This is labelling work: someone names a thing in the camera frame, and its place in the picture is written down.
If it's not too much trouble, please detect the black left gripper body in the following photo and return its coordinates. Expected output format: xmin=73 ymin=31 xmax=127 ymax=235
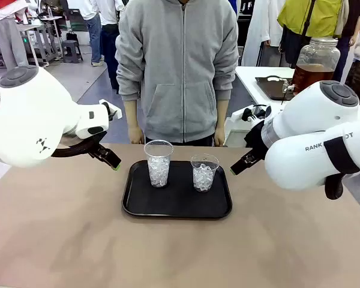
xmin=88 ymin=143 xmax=112 ymax=161

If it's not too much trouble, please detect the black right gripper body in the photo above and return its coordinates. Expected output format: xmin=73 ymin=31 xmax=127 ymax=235
xmin=244 ymin=119 xmax=272 ymax=160

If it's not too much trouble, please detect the short clear plastic cup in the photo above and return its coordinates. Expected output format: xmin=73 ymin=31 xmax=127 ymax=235
xmin=190 ymin=154 xmax=220 ymax=193

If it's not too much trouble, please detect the tall clear plastic cup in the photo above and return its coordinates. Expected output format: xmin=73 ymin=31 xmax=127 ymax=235
xmin=143 ymin=139 xmax=174 ymax=188

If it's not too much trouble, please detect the person's left forearm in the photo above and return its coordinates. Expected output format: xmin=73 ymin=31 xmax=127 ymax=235
xmin=212 ymin=56 xmax=239 ymax=130

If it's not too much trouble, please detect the person's right forearm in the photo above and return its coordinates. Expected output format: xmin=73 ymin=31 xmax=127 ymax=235
xmin=116 ymin=56 xmax=145 ymax=130

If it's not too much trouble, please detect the glass drink dispenser jar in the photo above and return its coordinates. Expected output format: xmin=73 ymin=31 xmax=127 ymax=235
xmin=283 ymin=37 xmax=341 ymax=104

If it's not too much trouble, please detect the person's right hand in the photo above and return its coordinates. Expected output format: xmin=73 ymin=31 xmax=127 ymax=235
xmin=128 ymin=125 xmax=146 ymax=145

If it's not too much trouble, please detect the person's left hand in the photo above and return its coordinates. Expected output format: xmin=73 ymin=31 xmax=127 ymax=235
xmin=213 ymin=126 xmax=227 ymax=148

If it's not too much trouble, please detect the dark brown serving tray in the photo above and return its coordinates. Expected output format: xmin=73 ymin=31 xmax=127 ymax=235
xmin=254 ymin=76 xmax=295 ymax=101

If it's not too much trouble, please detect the white side table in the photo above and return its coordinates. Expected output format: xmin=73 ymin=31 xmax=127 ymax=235
xmin=224 ymin=65 xmax=360 ymax=148

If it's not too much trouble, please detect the black plastic serving tray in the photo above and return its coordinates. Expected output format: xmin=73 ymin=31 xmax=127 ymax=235
xmin=121 ymin=160 xmax=233 ymax=219

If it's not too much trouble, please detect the person in grey hoodie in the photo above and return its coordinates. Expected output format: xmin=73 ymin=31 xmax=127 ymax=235
xmin=115 ymin=0 xmax=239 ymax=147

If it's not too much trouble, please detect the bystander in dark trousers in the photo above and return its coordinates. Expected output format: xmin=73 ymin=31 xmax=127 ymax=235
xmin=95 ymin=0 xmax=127 ymax=94

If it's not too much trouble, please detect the bystander in white coat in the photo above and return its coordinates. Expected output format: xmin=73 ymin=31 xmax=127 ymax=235
xmin=242 ymin=0 xmax=287 ymax=67

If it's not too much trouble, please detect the grey plastic stool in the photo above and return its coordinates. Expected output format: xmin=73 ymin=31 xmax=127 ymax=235
xmin=61 ymin=39 xmax=84 ymax=64

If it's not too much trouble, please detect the bystander in blue jeans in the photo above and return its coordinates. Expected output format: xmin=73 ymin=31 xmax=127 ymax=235
xmin=77 ymin=0 xmax=106 ymax=67

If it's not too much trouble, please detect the dark green board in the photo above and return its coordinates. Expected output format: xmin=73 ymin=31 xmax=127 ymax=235
xmin=68 ymin=8 xmax=89 ymax=32

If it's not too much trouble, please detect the bystander in yellow-green jacket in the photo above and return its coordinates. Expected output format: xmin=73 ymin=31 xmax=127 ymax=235
xmin=277 ymin=0 xmax=346 ymax=69

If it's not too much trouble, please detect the bystander in red top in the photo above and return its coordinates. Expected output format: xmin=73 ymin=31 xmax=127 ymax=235
xmin=0 ymin=0 xmax=31 ymax=71

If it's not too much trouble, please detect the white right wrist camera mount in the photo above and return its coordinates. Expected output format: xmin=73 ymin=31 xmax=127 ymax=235
xmin=230 ymin=104 xmax=272 ymax=124

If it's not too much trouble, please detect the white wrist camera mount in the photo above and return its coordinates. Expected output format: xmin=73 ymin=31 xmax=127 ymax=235
xmin=230 ymin=104 xmax=272 ymax=124
xmin=98 ymin=100 xmax=122 ymax=121

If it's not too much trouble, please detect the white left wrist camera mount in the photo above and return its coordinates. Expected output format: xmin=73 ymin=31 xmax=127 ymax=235
xmin=98 ymin=100 xmax=122 ymax=121

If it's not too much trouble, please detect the metal frame workbench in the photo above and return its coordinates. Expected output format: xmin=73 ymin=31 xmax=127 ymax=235
xmin=17 ymin=15 xmax=64 ymax=67

